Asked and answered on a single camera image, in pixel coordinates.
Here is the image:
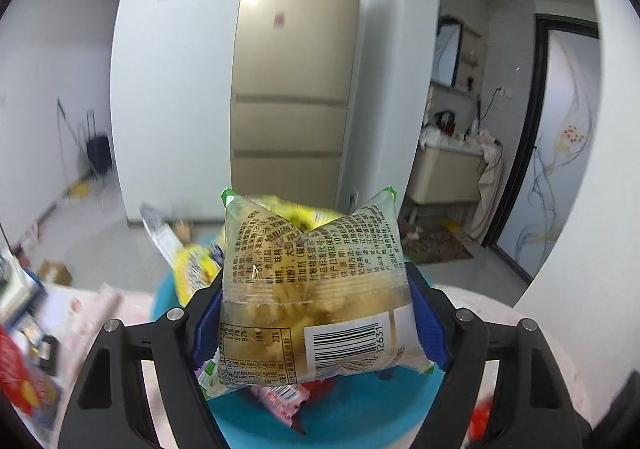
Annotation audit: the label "pink hanging towel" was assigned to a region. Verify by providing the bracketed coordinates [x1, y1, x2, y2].
[474, 131, 504, 240]

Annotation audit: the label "beige vanity cabinet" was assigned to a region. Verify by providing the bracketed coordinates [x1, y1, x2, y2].
[412, 138, 489, 218]

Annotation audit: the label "wall mirror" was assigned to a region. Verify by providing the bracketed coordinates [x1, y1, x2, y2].
[432, 16, 464, 88]

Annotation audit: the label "beige refrigerator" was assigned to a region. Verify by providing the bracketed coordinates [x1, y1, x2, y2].
[229, 0, 366, 220]

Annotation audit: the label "black suitcase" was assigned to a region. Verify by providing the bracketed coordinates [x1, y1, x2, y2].
[84, 108, 112, 175]

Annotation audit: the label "red drink bottle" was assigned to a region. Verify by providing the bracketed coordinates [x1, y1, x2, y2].
[0, 326, 64, 430]

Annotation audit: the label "brown floor mat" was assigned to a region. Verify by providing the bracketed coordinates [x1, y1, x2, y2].
[399, 224, 474, 265]

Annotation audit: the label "blue plastic basin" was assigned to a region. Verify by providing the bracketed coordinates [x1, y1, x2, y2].
[150, 269, 451, 449]

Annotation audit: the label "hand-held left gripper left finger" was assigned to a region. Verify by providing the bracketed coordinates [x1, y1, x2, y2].
[57, 274, 226, 449]

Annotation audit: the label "green striped clear snack bag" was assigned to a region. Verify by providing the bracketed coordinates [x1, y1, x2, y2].
[200, 186, 436, 400]

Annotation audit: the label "black framed glass door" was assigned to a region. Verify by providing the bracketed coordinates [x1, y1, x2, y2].
[492, 14, 601, 285]

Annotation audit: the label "yellow printed snack bag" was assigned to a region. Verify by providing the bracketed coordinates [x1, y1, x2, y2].
[140, 202, 226, 308]

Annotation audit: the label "pink printed tablecloth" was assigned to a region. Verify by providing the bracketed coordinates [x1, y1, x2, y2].
[45, 281, 596, 449]

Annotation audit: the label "red white snack packet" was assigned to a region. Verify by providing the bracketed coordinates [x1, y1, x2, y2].
[467, 401, 499, 438]

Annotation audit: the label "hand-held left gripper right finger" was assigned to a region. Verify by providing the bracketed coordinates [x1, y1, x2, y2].
[405, 261, 594, 449]

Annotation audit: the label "large yellow chip bag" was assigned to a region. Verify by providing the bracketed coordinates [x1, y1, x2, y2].
[250, 194, 346, 233]

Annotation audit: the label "pink red snack bag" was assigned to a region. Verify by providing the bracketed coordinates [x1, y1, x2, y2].
[247, 371, 341, 435]

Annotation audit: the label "dark bottles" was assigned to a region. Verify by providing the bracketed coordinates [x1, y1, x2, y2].
[433, 110, 459, 138]

